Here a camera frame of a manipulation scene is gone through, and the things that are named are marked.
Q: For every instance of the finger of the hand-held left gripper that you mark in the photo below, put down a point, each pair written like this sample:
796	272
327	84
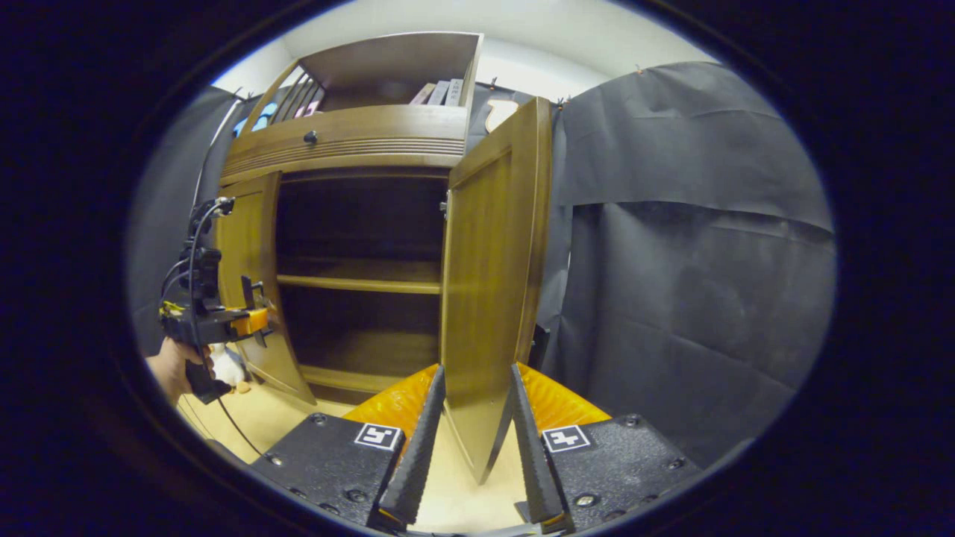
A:
250	321

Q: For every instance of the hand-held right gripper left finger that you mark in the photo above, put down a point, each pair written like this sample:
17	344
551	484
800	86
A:
421	455

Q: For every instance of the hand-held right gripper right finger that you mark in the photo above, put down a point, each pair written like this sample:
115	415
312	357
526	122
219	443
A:
537	462

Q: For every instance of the wooden shoe cabinet door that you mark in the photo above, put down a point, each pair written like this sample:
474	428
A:
485	298
257	231

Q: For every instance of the wooden double-door shoe cabinet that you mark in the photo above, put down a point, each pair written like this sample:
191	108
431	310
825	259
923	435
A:
358	130

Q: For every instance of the wooden inner cabinet shelf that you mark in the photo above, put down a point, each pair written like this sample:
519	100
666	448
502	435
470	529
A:
358	283

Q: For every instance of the metal door hinge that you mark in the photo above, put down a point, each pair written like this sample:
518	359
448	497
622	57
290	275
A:
445	206

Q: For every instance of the penguin plush toy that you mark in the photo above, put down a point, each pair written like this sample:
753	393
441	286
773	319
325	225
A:
227	369

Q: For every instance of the black backdrop cloth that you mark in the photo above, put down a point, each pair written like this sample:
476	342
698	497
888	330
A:
671	261

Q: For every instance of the grey standing book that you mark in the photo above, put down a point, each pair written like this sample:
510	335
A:
439	93

